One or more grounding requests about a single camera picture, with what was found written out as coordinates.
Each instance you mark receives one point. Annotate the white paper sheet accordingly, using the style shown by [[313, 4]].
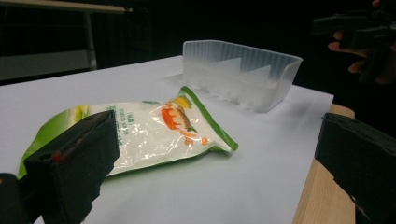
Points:
[[243, 174]]

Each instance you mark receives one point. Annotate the white and green starch bag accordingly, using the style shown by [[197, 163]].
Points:
[[155, 133]]

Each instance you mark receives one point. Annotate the grey table with metal leg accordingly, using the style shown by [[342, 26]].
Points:
[[62, 34]]

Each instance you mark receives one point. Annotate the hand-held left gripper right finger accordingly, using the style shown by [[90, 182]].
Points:
[[361, 155]]

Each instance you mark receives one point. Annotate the translucent plastic divided bin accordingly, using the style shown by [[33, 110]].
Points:
[[239, 74]]

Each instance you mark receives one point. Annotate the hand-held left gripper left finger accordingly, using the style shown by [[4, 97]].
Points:
[[74, 161]]

